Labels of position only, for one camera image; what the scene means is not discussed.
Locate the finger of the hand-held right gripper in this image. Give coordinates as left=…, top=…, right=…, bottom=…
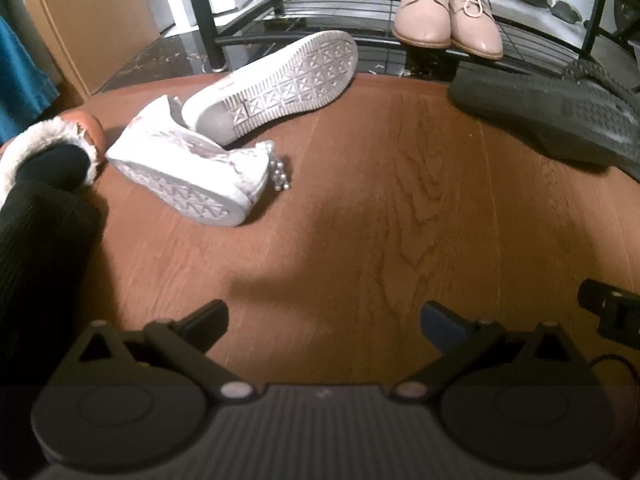
left=577, top=280, right=618, bottom=313

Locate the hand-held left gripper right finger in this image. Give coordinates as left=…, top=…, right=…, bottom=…
left=392, top=301, right=576, bottom=403

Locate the brown fur-lined slipper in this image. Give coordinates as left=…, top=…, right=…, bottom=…
left=0, top=111, right=107, bottom=196

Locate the teal hanging cloth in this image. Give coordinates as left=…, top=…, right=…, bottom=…
left=0, top=15, right=60, bottom=145

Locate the black metal shoe rack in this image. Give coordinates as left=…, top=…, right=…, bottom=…
left=177, top=0, right=640, bottom=86

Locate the person's left leg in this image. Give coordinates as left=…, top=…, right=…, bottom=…
left=0, top=147, right=108, bottom=376

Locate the black cable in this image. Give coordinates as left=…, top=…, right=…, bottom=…
left=585, top=354, right=640, bottom=376

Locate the pink lace-up shoe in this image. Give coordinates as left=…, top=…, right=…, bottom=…
left=445, top=0, right=505, bottom=59
left=391, top=0, right=453, bottom=51

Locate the wooden cabinet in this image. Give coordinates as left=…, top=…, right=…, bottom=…
left=15, top=0, right=166, bottom=98

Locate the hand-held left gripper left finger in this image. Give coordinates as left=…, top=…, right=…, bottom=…
left=75, top=299, right=256, bottom=403

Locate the white studded sneaker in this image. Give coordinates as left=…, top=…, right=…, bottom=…
left=106, top=96, right=293, bottom=227
left=181, top=30, right=360, bottom=148

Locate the black knit shoe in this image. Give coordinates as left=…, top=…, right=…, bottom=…
left=562, top=57, right=640, bottom=111
left=447, top=67, right=640, bottom=181

